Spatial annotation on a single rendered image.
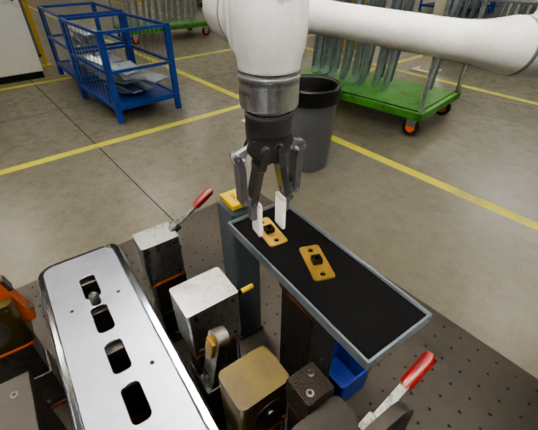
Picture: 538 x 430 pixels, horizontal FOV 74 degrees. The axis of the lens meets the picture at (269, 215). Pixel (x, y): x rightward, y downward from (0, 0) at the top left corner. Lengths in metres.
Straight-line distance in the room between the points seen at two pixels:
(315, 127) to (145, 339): 2.50
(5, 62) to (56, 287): 5.97
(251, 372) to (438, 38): 0.60
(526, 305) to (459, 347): 1.35
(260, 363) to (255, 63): 0.44
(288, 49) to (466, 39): 0.32
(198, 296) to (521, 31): 0.70
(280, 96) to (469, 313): 1.95
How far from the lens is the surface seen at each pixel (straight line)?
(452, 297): 2.35
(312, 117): 2.97
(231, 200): 0.78
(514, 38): 0.77
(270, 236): 0.68
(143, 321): 0.79
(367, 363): 0.52
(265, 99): 0.52
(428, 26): 0.70
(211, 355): 0.62
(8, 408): 0.74
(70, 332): 0.83
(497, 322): 2.33
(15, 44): 6.75
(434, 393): 1.09
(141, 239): 0.88
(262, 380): 0.59
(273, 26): 0.49
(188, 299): 0.65
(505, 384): 1.19
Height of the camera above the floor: 1.60
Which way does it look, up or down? 37 degrees down
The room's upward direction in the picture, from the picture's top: straight up
